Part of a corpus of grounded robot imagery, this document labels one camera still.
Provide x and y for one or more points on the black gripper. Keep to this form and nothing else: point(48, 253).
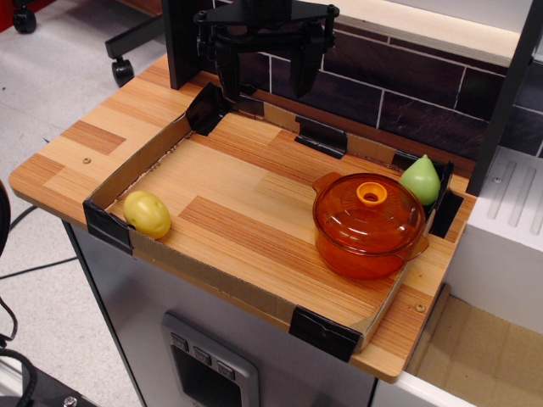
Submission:
point(302, 28)

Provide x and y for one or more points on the orange transparent pot lid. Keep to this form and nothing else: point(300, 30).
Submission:
point(368, 214)

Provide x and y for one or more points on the orange transparent pot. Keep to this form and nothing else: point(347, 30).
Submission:
point(363, 267)

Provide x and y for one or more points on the green toy pear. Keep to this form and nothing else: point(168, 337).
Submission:
point(422, 179)

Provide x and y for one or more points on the yellow toy potato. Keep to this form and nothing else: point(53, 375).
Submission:
point(147, 214)

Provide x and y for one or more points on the light wood shelf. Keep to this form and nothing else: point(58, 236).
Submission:
point(464, 38)

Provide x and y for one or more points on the cardboard fence with black tape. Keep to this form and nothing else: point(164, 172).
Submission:
point(238, 183)

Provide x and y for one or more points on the black office chair base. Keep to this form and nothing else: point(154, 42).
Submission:
point(24, 21)

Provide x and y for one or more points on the grey toy oven front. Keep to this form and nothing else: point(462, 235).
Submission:
point(207, 372)

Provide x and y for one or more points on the white toy sink unit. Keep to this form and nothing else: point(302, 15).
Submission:
point(482, 345)

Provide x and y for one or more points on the black vertical post left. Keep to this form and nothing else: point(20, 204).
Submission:
point(181, 39)

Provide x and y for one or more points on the black vertical post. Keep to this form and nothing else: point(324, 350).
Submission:
point(181, 39)
point(522, 59)

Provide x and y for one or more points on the black vertical post right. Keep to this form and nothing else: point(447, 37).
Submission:
point(522, 59)

